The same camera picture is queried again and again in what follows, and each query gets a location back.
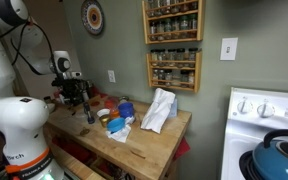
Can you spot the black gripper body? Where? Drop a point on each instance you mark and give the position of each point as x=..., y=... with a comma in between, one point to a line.
x=69, y=86

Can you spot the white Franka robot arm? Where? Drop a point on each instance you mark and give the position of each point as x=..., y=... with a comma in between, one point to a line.
x=17, y=116

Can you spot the dark pen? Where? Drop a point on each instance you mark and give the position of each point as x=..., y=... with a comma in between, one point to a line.
x=73, y=113

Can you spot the white wrist-mounted box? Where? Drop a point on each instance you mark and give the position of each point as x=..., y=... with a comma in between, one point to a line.
x=76, y=74

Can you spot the white bowl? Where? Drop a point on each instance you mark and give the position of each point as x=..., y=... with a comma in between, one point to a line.
x=50, y=107

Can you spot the gold metal cup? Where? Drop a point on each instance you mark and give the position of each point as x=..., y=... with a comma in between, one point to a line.
x=104, y=121

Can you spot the orange plastic cup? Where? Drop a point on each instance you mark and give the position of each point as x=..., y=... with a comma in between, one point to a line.
x=114, y=114

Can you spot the small metal-lidded glass jar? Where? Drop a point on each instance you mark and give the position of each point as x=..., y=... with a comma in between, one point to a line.
x=123, y=99

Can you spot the dark blue plastic cup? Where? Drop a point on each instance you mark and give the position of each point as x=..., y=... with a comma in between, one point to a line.
x=126, y=110

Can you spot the small crumpled white cloth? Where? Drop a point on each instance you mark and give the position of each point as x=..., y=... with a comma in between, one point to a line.
x=120, y=135

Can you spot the large crumpled white paper towel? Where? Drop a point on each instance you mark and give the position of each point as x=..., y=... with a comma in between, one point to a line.
x=157, y=111

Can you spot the glass spice jar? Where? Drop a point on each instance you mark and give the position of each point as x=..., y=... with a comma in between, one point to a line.
x=175, y=27
x=184, y=77
x=153, y=30
x=192, y=25
x=163, y=56
x=155, y=76
x=161, y=76
x=184, y=26
x=193, y=4
x=171, y=56
x=180, y=56
x=151, y=8
x=154, y=56
x=191, y=78
x=164, y=6
x=160, y=30
x=192, y=56
x=168, y=77
x=175, y=6
x=168, y=28

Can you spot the wooden butcher block cart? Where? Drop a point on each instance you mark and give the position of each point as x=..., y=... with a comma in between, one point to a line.
x=144, y=166

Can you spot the pale blue cloth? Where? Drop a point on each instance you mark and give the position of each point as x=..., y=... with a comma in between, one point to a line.
x=174, y=108

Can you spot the red hanging cloth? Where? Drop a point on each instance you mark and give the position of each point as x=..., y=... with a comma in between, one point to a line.
x=181, y=148

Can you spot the white stove knob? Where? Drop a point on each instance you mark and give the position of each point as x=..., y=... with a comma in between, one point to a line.
x=244, y=106
x=266, y=109

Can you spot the white kitchen stove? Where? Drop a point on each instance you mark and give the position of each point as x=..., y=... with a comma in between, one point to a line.
x=250, y=140

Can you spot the black stove burner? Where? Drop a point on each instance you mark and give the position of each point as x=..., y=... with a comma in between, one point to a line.
x=245, y=165

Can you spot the blue enamel kettle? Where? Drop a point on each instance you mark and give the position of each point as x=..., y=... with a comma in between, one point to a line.
x=270, y=163

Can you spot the white wall power outlet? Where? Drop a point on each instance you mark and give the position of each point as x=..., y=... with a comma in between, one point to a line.
x=111, y=76

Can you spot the patterned decorative wall plate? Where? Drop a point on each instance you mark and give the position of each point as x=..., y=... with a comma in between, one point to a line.
x=92, y=16

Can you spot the wooden wall spice rack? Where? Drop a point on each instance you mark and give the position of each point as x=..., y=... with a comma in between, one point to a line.
x=197, y=80
x=200, y=23

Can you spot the white light switch plate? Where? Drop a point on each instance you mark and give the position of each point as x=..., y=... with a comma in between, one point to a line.
x=229, y=49

